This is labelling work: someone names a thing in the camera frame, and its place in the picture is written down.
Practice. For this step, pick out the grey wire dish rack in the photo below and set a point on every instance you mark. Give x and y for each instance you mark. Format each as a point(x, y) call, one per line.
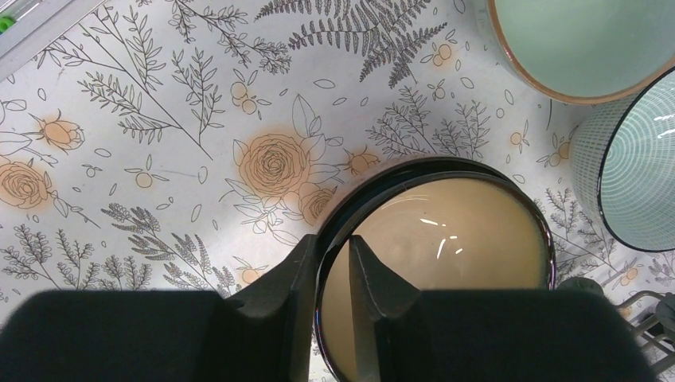
point(648, 321)

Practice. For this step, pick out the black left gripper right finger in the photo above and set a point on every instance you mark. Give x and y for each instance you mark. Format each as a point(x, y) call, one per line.
point(406, 334)

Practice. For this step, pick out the pink speckled bowl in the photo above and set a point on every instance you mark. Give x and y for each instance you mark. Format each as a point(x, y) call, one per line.
point(438, 222)

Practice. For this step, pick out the light green bowl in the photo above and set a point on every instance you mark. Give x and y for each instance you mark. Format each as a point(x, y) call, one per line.
point(580, 52)

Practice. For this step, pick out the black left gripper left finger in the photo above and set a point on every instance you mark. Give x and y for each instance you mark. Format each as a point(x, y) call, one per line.
point(261, 333)

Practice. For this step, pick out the pale green checkered bowl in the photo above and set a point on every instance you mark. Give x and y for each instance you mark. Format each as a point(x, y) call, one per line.
point(622, 160)

